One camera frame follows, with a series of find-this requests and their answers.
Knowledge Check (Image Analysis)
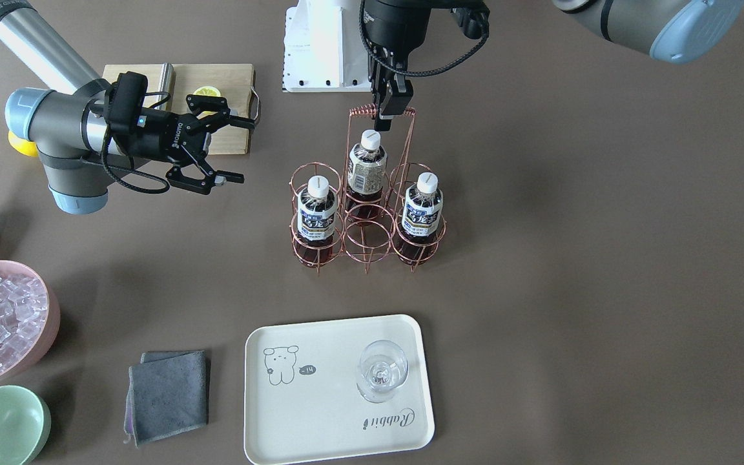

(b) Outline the cream rabbit tray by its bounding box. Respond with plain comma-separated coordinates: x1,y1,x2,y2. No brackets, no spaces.
244,314,436,464

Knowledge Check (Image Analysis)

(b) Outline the bamboo cutting board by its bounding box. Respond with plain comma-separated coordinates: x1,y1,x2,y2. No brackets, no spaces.
102,63,261,156

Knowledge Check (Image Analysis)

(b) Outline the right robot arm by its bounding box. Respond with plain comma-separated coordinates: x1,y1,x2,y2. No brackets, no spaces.
0,1,259,214

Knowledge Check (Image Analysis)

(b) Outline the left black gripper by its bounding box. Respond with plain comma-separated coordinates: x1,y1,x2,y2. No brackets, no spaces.
360,1,437,133

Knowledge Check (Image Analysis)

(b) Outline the yellow lemon lower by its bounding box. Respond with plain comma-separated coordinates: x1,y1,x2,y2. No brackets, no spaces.
8,130,39,157

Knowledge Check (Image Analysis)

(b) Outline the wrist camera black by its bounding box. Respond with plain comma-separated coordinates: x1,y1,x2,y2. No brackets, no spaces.
103,72,148,136

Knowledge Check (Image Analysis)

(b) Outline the green bowl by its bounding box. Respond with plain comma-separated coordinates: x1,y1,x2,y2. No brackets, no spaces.
0,385,52,464

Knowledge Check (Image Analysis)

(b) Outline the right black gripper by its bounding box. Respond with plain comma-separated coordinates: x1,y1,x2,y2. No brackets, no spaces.
128,94,256,195

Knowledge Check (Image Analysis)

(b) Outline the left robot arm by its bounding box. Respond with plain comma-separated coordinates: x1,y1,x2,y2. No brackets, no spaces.
358,1,743,132

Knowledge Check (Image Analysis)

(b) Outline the tea bottle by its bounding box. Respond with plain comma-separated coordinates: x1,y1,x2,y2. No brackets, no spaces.
295,176,337,267
345,130,388,220
393,172,443,267

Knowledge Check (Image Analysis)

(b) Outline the steel muddler black tip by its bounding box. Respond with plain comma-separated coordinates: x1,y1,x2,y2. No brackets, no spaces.
157,63,174,92

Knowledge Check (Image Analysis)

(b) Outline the copper wire bottle basket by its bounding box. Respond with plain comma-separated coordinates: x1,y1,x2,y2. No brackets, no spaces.
287,107,447,271

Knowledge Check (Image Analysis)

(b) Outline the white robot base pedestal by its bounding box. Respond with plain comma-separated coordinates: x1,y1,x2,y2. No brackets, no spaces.
282,1,371,92

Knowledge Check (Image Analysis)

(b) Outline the half lemon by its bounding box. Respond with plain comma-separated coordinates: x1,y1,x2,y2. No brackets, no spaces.
192,85,222,98

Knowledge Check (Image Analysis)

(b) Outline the clear wine glass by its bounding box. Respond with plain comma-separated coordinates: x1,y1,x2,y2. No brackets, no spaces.
355,340,409,404

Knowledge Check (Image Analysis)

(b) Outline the grey folded cloth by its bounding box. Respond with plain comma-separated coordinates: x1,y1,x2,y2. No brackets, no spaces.
124,350,211,447

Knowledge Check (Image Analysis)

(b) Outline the pink bowl with ice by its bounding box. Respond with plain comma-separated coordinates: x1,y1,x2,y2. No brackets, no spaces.
0,261,60,381

